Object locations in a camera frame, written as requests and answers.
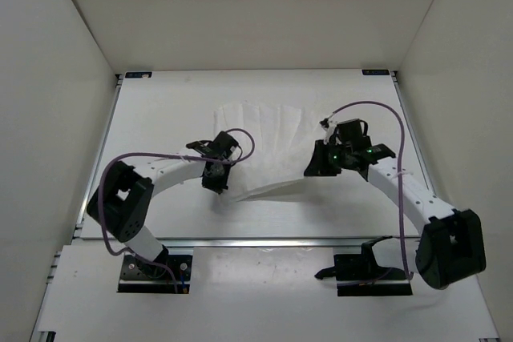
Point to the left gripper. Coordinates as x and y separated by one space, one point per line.
216 184

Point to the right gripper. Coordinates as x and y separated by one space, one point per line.
318 166

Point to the white pleated skirt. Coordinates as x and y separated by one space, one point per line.
282 139

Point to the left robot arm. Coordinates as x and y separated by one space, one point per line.
121 201

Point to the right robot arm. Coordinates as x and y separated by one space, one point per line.
450 247

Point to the right blue corner label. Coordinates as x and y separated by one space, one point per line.
375 72

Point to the blue corner label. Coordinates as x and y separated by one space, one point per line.
138 74
375 72

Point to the left blue corner label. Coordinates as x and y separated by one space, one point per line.
138 74

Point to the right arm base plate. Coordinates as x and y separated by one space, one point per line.
359 275

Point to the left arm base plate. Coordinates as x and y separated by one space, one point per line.
139 278

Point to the aluminium front table rail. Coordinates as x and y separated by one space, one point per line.
264 242

